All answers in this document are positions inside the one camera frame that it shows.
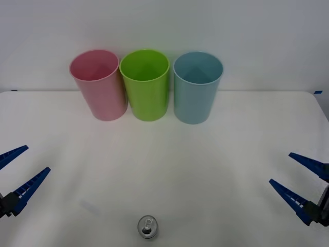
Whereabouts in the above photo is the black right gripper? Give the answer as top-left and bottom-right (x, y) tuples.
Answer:
(268, 152), (329, 228)

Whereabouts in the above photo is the black drink can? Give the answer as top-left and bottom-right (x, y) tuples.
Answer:
(137, 215), (159, 240)

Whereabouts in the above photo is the pink plastic bin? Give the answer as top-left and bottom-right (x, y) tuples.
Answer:
(69, 49), (128, 121)

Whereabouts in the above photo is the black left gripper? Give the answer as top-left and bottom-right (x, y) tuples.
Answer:
(0, 145), (51, 219)

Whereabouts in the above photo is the green plastic bin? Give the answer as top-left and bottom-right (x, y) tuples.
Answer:
(119, 49), (171, 122)

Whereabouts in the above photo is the pale blue plastic bin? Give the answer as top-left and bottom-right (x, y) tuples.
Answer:
(173, 51), (224, 125)

